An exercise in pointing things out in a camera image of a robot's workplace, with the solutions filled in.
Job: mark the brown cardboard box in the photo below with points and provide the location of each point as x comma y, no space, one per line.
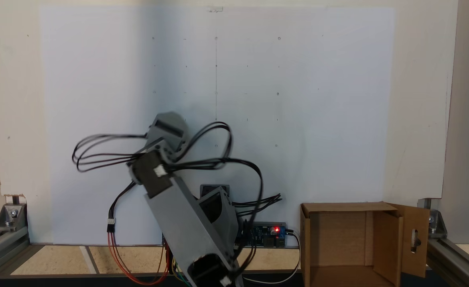
338,231

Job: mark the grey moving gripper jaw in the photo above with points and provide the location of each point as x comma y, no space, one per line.
176,117

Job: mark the aluminium frame rail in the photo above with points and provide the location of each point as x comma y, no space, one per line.
3,247
454,259

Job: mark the white paper sheet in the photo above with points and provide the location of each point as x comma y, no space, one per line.
298,79

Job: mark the blue circuit board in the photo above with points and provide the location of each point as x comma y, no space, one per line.
270,237

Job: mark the aluminium corner bracket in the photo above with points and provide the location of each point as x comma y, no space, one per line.
10,217
436,225

